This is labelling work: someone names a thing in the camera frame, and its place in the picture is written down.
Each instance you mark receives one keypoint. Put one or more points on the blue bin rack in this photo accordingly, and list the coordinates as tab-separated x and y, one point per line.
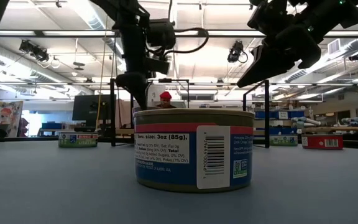
291	114

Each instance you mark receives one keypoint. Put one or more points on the wooden workbench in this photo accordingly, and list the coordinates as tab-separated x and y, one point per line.
337	128

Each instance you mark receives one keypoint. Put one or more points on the black ceiling fixture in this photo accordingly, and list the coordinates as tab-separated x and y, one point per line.
356	56

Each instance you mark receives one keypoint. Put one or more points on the person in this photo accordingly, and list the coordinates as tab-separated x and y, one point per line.
165	95

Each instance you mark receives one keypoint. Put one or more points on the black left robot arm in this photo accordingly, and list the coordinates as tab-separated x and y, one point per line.
134	46

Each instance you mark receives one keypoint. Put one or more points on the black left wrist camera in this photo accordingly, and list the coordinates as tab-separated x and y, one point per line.
157	66

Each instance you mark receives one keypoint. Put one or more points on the white ceiling vent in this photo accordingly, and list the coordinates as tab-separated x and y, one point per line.
334	46

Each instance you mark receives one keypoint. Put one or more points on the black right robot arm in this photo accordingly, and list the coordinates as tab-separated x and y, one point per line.
346	12

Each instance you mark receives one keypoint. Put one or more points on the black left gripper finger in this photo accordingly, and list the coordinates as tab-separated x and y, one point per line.
140	96

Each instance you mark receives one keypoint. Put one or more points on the green label tuna can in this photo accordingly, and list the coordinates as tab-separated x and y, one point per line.
283	140
78	141

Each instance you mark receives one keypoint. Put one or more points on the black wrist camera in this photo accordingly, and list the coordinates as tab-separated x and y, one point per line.
157	66
269	18

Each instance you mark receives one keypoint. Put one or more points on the black ceiling camera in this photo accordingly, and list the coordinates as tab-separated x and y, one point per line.
236	51

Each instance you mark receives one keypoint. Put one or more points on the colourful cartoon banner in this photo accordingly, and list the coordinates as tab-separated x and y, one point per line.
2	113

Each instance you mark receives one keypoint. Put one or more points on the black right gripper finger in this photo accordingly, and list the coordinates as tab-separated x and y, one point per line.
269	65

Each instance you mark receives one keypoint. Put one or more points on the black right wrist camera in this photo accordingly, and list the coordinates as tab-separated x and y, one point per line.
269	18

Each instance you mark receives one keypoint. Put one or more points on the blue label gold-top can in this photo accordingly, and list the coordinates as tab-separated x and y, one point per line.
166	168

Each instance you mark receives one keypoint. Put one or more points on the black monitor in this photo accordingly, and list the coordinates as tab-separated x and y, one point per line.
85	107

